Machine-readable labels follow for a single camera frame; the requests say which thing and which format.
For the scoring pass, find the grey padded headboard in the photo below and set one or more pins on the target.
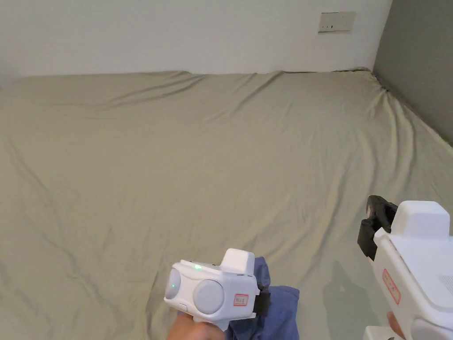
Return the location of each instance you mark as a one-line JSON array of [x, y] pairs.
[[417, 63]]

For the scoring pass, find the white wall socket panel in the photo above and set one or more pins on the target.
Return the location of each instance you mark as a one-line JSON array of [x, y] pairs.
[[337, 22]]

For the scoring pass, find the dark blue shirt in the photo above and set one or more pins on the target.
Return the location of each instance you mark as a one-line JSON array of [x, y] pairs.
[[280, 313]]

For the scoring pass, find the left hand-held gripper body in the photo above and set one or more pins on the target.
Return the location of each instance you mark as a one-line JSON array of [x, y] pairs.
[[208, 287]]

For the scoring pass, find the person's left hand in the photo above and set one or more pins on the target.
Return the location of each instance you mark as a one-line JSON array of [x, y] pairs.
[[193, 330]]

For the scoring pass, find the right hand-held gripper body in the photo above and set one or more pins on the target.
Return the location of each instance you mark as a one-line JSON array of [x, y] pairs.
[[421, 269]]

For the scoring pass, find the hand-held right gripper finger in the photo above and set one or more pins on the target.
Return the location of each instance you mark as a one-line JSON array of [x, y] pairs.
[[383, 215]]

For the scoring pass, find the bed with beige sheet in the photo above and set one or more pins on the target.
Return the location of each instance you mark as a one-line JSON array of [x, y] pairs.
[[198, 152]]

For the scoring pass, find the person's right hand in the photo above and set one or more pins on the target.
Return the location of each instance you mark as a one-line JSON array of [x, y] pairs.
[[396, 324]]

